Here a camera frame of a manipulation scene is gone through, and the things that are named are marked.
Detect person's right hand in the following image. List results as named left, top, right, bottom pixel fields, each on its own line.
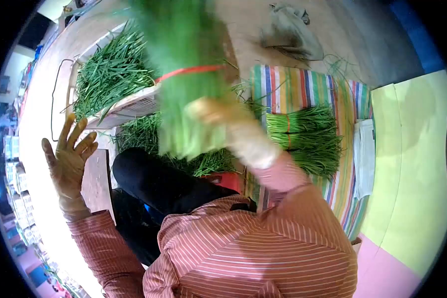
left=184, top=96, right=272, bottom=153

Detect chive bundle with red band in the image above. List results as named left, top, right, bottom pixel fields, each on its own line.
left=128, top=0, right=233, bottom=160

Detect person's left middle finger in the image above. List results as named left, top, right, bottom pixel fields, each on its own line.
left=69, top=118, right=88, bottom=149

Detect person's legs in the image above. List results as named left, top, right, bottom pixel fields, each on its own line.
left=111, top=147, right=255, bottom=267

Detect pink floor mat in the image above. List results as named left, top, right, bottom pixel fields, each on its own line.
left=352, top=233, right=424, bottom=298

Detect white plastic crate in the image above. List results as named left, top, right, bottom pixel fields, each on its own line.
left=68, top=22, right=161, bottom=130

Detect person's left index finger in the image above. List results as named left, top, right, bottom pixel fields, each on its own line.
left=57, top=113, right=76, bottom=150

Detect white folded cloth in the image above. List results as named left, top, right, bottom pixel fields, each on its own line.
left=353, top=118, right=376, bottom=200

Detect striped woven mat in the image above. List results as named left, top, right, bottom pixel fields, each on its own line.
left=244, top=64, right=375, bottom=241

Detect person's right fingers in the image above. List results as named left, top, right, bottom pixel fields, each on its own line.
left=185, top=97, right=229, bottom=125

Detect full shop shelf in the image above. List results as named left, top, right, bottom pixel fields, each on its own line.
left=0, top=45, right=82, bottom=298

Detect crumpled clear plastic bag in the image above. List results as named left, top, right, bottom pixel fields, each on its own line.
left=259, top=2, right=325, bottom=62

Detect heap of trimmed chives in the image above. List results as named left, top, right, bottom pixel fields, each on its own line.
left=113, top=112, right=243, bottom=178

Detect person's left thumb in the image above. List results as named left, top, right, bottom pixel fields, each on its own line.
left=42, top=138, right=57, bottom=169

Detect yellow floor mat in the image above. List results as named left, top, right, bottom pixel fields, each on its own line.
left=359, top=69, right=447, bottom=279

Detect person's left little finger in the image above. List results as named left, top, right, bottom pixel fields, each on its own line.
left=83, top=142, right=99, bottom=161

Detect person's left ring finger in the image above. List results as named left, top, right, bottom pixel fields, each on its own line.
left=75, top=132, right=98, bottom=154

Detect black cable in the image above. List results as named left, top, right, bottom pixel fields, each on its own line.
left=51, top=58, right=75, bottom=142

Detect red plastic stool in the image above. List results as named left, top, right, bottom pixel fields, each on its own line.
left=200, top=171, right=247, bottom=195

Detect pile of loose chives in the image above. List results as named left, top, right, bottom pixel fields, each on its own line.
left=72, top=22, right=161, bottom=123

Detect person's left hand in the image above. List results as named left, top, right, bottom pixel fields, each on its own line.
left=42, top=113, right=99, bottom=202

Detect tied chive bundle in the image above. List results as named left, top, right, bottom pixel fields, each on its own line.
left=267, top=131, right=344, bottom=180
left=265, top=105, right=336, bottom=136

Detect person's body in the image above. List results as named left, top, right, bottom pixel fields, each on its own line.
left=142, top=184, right=358, bottom=298

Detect blue floor mat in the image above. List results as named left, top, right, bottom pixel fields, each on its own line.
left=388, top=0, right=447, bottom=74

